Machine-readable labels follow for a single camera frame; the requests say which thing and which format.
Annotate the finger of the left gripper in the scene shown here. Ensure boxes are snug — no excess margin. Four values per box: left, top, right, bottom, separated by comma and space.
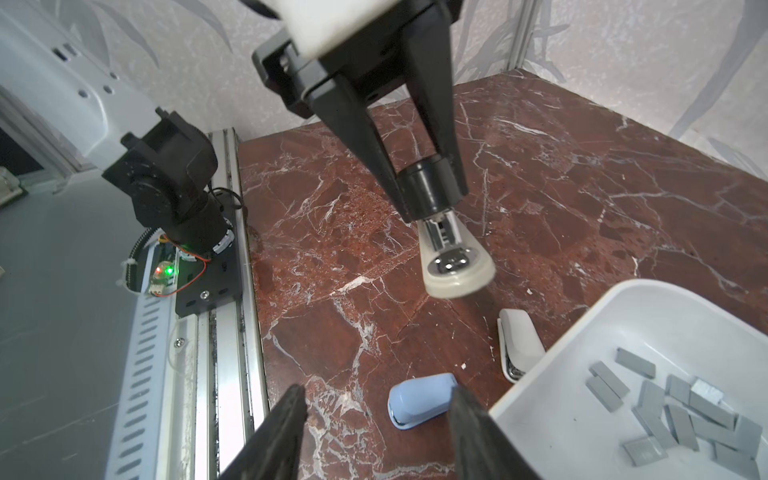
400, 1, 468, 207
305, 77, 414, 223

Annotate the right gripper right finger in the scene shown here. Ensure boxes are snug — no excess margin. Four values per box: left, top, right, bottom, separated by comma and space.
448, 386, 540, 480

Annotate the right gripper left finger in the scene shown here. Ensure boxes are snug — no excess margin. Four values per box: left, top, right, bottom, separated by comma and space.
218, 384, 308, 480

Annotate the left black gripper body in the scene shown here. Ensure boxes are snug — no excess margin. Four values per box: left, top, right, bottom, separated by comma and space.
252, 1, 462, 118

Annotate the white oval tray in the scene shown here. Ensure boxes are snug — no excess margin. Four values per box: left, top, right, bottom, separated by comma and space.
490, 280, 767, 479

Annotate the small blue stapler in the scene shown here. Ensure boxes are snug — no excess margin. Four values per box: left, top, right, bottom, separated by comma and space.
387, 373, 458, 430

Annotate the small white stapler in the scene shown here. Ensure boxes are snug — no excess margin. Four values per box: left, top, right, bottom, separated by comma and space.
497, 309, 546, 384

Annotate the beige black long stapler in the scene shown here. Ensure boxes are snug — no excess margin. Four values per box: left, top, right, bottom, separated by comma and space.
397, 154, 496, 299

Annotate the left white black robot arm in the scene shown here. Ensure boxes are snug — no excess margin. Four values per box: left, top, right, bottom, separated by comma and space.
1, 1, 468, 258

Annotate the grey staple strip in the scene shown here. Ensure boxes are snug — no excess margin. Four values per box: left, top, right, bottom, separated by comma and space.
589, 361, 630, 399
666, 405, 700, 452
622, 436, 668, 467
615, 348, 656, 380

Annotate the green circuit board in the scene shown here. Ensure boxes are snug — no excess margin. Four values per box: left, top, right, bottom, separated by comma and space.
147, 244, 177, 296

